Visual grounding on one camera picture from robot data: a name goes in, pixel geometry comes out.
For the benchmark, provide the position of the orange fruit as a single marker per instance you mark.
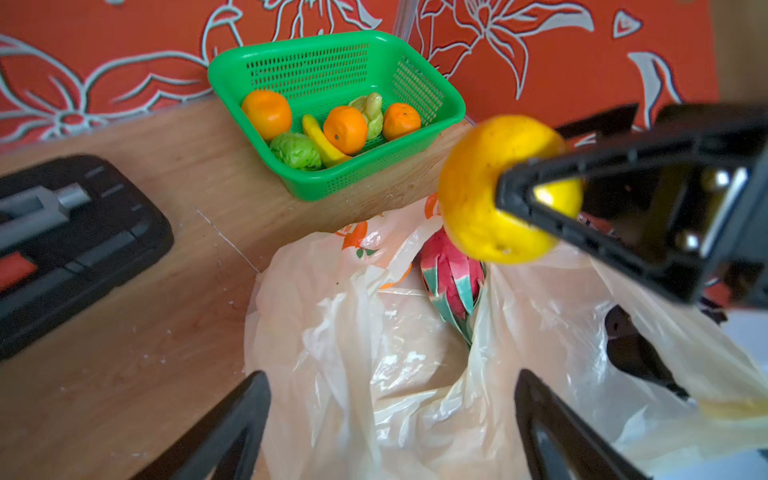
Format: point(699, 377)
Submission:
point(346, 129)
point(268, 112)
point(399, 120)

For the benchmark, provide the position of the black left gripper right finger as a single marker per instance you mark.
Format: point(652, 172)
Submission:
point(557, 443)

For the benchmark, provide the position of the red dragon fruit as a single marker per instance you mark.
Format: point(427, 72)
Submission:
point(453, 282)

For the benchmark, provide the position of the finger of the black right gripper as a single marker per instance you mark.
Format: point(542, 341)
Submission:
point(687, 198)
point(604, 124)

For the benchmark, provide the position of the yellow banana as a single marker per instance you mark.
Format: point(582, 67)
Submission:
point(330, 155)

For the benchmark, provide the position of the black plastic tool case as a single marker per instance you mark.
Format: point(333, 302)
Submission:
point(116, 236)

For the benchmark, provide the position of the green apple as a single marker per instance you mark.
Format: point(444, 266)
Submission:
point(370, 106)

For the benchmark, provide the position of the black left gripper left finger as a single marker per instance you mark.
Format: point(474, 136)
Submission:
point(225, 443)

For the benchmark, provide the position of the silver metal tap wrench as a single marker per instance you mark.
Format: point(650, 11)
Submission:
point(37, 210)

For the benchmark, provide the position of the red handled screwdriver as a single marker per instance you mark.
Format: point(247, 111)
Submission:
point(14, 268)

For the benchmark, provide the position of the yellow lemon fruit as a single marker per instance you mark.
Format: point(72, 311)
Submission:
point(468, 182)

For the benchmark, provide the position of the orange printed plastic bag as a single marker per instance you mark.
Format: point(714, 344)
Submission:
point(368, 382)

